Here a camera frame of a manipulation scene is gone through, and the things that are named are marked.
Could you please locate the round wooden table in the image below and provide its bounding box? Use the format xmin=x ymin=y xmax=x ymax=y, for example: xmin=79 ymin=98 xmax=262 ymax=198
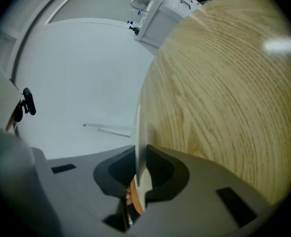
xmin=139 ymin=0 xmax=291 ymax=207

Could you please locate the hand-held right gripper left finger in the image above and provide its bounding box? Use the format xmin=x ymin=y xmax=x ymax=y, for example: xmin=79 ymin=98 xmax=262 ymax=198
xmin=30 ymin=145 xmax=137 ymax=237

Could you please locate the white cabinet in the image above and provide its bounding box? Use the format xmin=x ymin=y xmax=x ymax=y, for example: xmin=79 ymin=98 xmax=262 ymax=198
xmin=135 ymin=0 xmax=203 ymax=49

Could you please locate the chrome faucet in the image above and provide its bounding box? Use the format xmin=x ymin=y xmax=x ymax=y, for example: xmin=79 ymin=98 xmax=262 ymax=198
xmin=130 ymin=0 xmax=150 ymax=12

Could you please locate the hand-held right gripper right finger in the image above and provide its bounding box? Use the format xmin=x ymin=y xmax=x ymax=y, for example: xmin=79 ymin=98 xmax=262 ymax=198
xmin=132 ymin=144 xmax=282 ymax=237

